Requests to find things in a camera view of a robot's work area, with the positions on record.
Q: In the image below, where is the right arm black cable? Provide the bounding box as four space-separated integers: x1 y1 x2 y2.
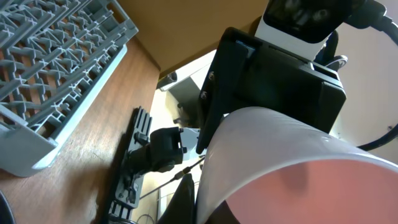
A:
343 0 398 152

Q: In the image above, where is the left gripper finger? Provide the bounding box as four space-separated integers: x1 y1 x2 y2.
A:
157 174 195 224

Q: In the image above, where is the pink plastic cup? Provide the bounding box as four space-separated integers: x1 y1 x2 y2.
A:
196 107 397 223

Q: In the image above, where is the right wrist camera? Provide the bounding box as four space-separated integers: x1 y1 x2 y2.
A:
254 0 365 60

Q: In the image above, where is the grey plastic dishwasher rack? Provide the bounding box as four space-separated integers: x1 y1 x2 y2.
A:
1 0 138 177

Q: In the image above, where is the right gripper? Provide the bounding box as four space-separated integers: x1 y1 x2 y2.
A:
197 27 346 153

